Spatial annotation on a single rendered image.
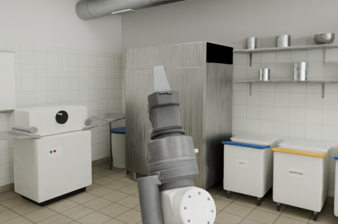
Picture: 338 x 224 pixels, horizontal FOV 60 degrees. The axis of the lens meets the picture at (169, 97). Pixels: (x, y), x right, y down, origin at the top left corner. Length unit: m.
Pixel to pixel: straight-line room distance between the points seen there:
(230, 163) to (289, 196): 0.78
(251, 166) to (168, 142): 3.39
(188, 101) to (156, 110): 3.32
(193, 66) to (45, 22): 2.44
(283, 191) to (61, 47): 3.85
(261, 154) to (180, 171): 3.32
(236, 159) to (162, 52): 1.75
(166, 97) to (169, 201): 0.17
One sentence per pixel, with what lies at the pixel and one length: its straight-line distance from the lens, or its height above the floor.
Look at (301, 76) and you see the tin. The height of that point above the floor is 1.61.
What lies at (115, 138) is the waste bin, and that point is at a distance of 5.33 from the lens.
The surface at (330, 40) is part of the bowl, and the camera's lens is 3.96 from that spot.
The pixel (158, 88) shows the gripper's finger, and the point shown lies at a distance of 0.54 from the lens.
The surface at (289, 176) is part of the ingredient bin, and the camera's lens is 3.74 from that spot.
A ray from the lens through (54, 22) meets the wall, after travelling 5.09.
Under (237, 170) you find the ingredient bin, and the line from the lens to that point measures 3.95.
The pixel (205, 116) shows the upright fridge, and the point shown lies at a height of 1.11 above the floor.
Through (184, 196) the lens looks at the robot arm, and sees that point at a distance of 0.47.
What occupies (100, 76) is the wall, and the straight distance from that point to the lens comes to 5.56.
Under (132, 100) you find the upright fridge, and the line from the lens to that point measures 4.47.
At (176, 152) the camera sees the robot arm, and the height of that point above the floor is 1.45.
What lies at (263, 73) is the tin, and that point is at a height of 1.65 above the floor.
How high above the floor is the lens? 1.57
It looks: 3 degrees down
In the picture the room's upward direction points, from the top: straight up
